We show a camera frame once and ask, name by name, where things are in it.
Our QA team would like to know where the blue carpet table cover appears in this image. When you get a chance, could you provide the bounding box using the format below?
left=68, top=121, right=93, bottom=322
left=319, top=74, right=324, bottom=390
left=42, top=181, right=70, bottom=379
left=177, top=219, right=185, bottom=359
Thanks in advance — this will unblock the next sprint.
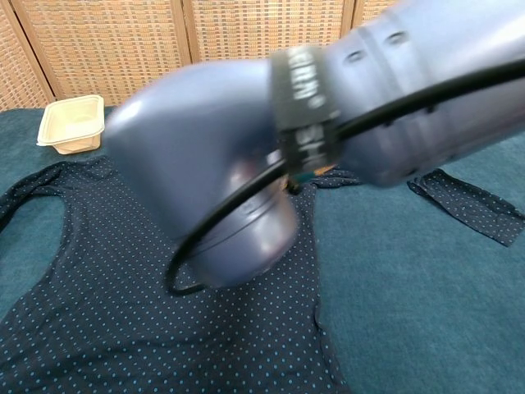
left=0, top=104, right=525, bottom=394

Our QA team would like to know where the navy polka dot shirt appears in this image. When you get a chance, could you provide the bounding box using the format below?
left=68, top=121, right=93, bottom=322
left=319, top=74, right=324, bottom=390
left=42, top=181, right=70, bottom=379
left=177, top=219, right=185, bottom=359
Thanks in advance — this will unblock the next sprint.
left=0, top=158, right=522, bottom=394

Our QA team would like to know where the cream plastic food container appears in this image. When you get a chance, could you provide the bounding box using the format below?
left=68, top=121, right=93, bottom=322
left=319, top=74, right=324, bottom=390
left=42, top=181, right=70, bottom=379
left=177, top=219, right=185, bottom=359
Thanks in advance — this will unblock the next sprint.
left=35, top=94, right=105, bottom=156

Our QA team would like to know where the bamboo folding screen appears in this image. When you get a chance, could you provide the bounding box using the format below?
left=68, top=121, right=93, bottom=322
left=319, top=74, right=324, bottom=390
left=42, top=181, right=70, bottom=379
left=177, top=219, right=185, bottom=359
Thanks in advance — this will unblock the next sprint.
left=0, top=0, right=411, bottom=112

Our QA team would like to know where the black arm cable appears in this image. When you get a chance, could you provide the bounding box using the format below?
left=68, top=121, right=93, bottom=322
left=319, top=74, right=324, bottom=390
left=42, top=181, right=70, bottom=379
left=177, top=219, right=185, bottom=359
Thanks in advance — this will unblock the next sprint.
left=165, top=59, right=525, bottom=296

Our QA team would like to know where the black velcro arm strap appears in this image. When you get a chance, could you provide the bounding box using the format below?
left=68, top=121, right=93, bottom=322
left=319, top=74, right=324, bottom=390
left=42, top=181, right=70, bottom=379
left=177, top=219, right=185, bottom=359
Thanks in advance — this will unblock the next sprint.
left=268, top=45, right=344, bottom=173

